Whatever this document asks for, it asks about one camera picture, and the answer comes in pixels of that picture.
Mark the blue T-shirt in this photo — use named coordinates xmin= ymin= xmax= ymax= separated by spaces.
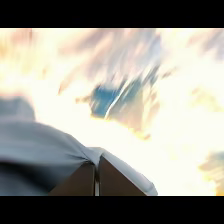
xmin=0 ymin=95 xmax=159 ymax=197

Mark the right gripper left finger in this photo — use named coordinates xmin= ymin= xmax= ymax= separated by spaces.
xmin=49 ymin=161 xmax=97 ymax=197

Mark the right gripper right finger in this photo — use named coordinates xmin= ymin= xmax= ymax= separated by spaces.
xmin=98 ymin=155 xmax=148 ymax=197

